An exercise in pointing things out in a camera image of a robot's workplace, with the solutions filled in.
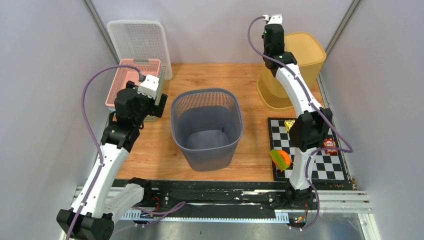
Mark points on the green orange toy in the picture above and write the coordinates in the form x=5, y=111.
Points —
x=280, y=158

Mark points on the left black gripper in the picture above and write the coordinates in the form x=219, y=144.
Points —
x=153, y=110

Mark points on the yellow slatted waste bin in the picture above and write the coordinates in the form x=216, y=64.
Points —
x=310, y=56

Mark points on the grey slatted waste bin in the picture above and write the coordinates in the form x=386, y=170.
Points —
x=207, y=125

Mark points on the black white checkerboard mat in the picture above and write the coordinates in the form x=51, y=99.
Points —
x=326, y=168

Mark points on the blue perforated basket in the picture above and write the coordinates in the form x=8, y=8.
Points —
x=161, y=79

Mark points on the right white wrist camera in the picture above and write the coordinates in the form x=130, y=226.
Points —
x=273, y=19

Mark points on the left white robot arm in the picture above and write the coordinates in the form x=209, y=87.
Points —
x=91, y=216

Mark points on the right corner metal post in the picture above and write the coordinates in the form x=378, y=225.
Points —
x=351, y=10

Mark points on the yellow owl toy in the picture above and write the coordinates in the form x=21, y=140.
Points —
x=288, y=124

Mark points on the pink perforated basket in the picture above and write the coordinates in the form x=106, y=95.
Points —
x=151, y=66

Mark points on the corner metal post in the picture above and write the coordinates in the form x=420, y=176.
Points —
x=351, y=10
x=91, y=9

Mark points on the left corner metal post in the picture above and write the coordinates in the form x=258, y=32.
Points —
x=91, y=9

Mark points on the red round toy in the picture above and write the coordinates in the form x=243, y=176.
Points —
x=329, y=146

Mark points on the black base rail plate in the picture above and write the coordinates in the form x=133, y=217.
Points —
x=223, y=199

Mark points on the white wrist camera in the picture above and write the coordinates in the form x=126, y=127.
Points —
x=149, y=86
x=273, y=19

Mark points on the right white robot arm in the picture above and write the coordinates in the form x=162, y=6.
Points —
x=295, y=59

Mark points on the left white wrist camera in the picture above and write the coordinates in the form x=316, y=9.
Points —
x=149, y=86

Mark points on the green perforated basket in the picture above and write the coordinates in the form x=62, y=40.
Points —
x=151, y=118

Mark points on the aluminium frame rails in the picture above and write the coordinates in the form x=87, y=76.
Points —
x=344, y=202

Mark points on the white perforated basket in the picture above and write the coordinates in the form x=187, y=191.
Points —
x=141, y=40

